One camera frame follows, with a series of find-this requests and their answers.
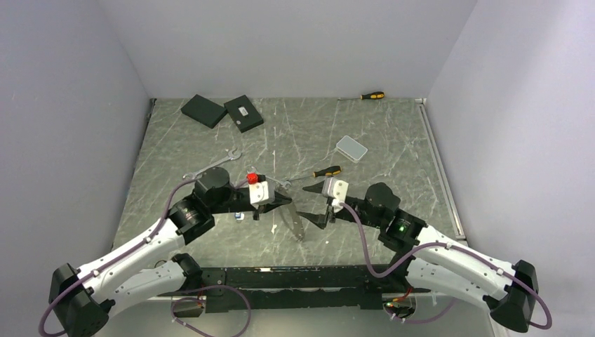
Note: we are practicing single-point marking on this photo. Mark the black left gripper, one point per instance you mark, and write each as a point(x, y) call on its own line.
point(279, 200)

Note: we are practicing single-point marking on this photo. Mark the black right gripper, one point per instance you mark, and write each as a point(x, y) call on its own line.
point(321, 220)

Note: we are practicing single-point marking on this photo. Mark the metal arc keyring plate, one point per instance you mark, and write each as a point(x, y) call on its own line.
point(291, 219)

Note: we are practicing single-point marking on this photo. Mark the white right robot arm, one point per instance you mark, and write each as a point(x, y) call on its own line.
point(426, 258)

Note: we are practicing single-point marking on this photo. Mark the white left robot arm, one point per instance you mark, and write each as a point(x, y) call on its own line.
point(84, 298)

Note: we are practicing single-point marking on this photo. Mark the yellow black screwdriver near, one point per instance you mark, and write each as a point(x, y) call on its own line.
point(329, 171)

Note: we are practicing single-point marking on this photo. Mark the small silver wrench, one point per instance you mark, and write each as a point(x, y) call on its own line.
point(281, 183)

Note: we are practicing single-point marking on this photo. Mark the clear plastic box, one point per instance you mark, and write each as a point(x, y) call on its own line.
point(351, 149)

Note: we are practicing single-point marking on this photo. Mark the large silver wrench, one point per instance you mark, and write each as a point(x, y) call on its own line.
point(231, 155)

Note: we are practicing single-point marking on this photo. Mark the black box with label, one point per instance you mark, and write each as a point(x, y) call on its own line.
point(243, 113)

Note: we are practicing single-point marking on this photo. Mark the black flat box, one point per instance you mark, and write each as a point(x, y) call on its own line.
point(204, 111)

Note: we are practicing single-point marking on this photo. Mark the orange black screwdriver far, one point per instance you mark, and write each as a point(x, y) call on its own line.
point(377, 95)

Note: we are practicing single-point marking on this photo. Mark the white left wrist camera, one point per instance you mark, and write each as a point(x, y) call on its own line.
point(260, 192)

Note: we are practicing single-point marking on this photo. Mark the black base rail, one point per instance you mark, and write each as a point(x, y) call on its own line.
point(291, 287)

